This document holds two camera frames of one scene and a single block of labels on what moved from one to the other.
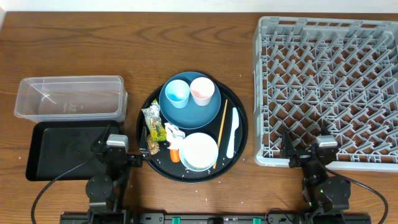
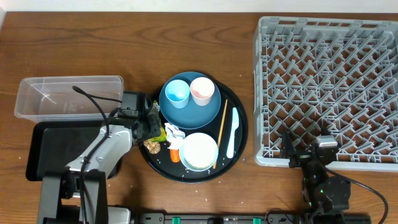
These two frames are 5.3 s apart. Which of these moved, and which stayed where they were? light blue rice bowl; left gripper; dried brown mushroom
Moved: left gripper
Stayed: light blue rice bowl; dried brown mushroom
